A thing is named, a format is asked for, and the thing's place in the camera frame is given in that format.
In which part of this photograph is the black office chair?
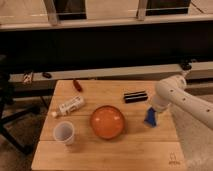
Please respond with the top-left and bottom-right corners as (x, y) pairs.
(0, 54), (43, 155)

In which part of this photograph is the black clamp on ledge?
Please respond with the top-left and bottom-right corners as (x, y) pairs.
(180, 60), (196, 71)

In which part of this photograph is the small red object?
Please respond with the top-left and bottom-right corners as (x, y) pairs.
(73, 79), (83, 92)

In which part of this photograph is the patterned object on ledge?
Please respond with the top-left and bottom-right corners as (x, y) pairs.
(22, 72), (34, 84)

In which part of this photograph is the white tube bottle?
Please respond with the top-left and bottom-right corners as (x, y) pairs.
(51, 96), (85, 118)

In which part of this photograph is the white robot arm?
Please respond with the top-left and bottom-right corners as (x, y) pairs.
(151, 75), (213, 130)

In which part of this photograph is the translucent plastic cup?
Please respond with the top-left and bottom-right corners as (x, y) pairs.
(53, 121), (75, 145)

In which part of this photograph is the small black object on ledge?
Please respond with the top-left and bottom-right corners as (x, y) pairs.
(42, 72), (52, 79)

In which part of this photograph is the black striped block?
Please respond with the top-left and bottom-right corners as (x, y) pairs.
(124, 91), (148, 103)

